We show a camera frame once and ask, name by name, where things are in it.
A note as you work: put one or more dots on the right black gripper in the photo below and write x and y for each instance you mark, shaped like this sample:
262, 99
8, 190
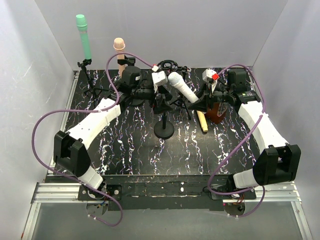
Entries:
208, 95

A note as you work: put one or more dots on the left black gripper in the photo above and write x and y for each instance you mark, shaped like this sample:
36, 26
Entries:
158, 97

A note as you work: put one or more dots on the yellow microphone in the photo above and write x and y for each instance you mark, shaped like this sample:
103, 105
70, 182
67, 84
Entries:
202, 121

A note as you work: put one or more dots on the white microphone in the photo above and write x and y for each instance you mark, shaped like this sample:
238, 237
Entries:
176, 81

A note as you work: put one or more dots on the black round base stand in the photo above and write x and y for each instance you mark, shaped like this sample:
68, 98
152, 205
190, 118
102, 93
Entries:
163, 129
127, 61

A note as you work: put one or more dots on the pink microphone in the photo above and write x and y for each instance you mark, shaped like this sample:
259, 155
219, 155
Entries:
119, 47

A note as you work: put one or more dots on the black tripod clip stand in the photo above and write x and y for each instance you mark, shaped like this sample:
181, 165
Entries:
92, 90

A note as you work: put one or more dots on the green microphone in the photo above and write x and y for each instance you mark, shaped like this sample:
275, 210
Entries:
82, 27

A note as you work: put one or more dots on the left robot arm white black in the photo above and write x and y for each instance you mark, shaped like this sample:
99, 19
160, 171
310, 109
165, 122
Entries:
71, 148

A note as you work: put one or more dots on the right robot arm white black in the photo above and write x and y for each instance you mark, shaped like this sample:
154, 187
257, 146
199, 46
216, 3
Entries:
278, 160

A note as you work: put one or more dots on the brown wooden metronome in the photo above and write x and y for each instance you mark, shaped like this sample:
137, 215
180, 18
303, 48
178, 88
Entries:
217, 113

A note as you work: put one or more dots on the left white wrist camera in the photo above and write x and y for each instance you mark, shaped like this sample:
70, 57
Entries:
158, 79

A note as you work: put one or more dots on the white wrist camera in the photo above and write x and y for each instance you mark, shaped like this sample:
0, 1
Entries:
210, 77
158, 79

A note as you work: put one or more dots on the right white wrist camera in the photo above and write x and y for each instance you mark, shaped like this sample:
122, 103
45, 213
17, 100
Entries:
210, 77

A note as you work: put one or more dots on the black shock mount tripod stand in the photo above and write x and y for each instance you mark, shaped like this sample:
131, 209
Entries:
169, 66

